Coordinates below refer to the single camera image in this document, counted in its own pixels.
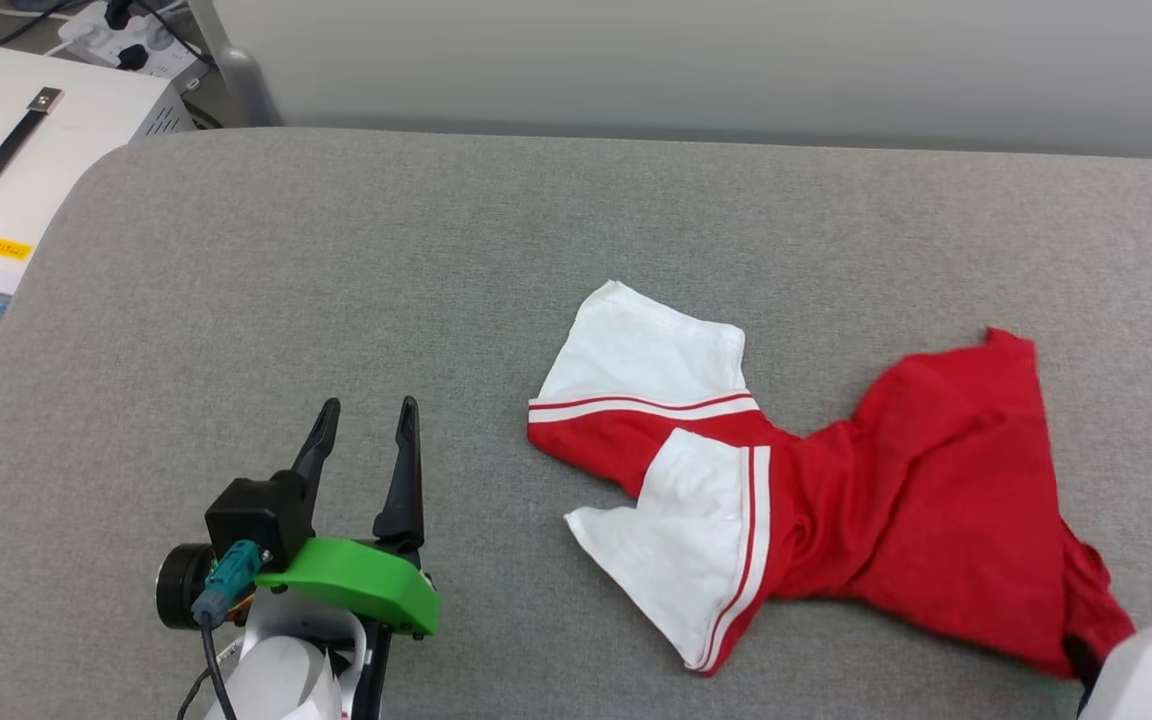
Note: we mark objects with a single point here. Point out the black power plug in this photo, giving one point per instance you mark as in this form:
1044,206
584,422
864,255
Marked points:
133,57
118,13

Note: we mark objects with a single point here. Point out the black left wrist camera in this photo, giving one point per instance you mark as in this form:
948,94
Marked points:
256,515

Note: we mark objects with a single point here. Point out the red white sports jersey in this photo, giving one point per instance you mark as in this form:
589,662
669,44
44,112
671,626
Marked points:
936,480

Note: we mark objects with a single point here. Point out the yellow warning label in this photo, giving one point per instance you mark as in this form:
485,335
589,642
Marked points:
5,248

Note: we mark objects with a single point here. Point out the white partition panel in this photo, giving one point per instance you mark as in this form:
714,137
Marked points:
736,70

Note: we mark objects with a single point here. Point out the white power strip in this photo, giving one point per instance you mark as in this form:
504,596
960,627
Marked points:
101,40

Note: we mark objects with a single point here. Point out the grey metal partition post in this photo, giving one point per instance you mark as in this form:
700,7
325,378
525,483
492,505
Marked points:
246,85

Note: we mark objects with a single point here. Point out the white equipment box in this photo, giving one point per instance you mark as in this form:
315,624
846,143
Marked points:
76,130

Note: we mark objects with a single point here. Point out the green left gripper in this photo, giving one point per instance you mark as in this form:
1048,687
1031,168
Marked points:
356,585

